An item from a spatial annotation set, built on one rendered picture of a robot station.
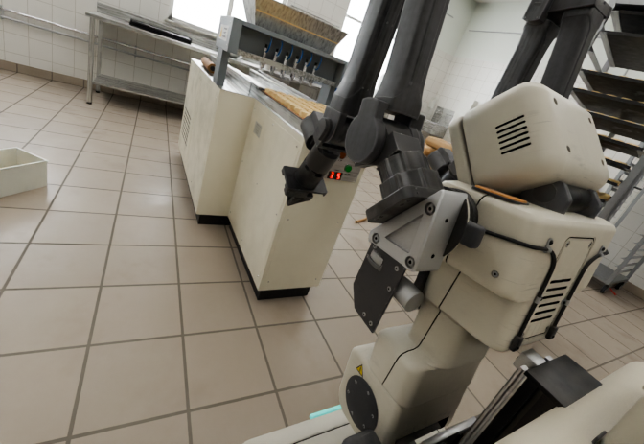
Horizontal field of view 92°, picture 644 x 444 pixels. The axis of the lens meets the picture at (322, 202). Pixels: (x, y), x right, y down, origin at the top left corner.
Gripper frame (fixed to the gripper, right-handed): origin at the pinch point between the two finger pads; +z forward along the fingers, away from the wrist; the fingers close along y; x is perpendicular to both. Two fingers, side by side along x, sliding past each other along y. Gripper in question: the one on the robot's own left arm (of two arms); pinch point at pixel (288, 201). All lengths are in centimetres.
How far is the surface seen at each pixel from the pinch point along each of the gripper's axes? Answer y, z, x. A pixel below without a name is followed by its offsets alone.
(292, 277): -38, 74, -9
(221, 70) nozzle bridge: -3, 43, -115
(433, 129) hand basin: -425, 154, -308
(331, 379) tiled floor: -42, 68, 37
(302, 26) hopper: -38, 10, -126
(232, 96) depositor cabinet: -9, 47, -101
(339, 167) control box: -39, 19, -34
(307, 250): -40, 60, -17
